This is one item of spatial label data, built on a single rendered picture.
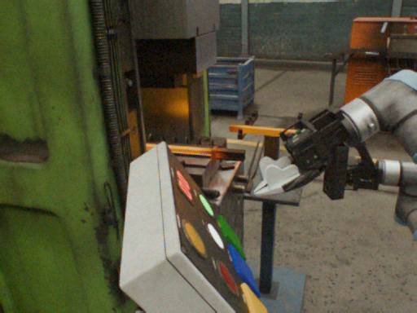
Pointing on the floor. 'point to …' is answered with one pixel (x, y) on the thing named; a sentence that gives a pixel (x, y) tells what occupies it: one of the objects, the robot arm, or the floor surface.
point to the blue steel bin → (232, 84)
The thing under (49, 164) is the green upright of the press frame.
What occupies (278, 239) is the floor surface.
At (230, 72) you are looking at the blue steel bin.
